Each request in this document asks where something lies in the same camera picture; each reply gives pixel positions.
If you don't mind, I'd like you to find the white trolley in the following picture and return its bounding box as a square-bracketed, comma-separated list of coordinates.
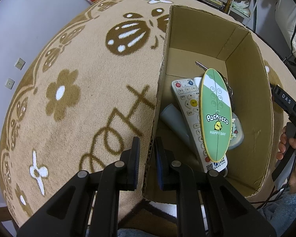
[228, 0, 262, 26]

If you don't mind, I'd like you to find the cardboard box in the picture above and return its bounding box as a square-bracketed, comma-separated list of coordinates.
[141, 4, 274, 204]

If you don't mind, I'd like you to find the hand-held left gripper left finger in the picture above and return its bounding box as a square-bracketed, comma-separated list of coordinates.
[16, 136, 141, 237]

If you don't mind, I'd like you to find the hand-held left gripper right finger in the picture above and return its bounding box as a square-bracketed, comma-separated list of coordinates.
[154, 136, 278, 237]

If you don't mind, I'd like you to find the person's right forearm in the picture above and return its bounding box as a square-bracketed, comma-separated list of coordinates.
[258, 186, 296, 237]

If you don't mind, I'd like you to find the beige flower printed blanket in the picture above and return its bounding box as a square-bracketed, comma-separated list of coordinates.
[0, 0, 296, 228]

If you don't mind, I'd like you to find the blue fleece clothing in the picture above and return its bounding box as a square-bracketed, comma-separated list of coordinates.
[117, 228, 180, 237]

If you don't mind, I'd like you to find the bunch of keys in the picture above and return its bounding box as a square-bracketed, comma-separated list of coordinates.
[195, 61, 235, 111]

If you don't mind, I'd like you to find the green oval card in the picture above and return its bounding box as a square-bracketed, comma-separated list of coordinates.
[199, 67, 233, 162]

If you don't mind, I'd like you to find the light blue handheld device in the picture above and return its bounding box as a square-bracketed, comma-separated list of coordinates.
[159, 104, 191, 147]

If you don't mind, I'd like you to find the white remote control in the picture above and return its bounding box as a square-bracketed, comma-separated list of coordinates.
[171, 78, 229, 174]

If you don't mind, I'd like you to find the thin dark cable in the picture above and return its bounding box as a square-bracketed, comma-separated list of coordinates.
[249, 184, 290, 204]

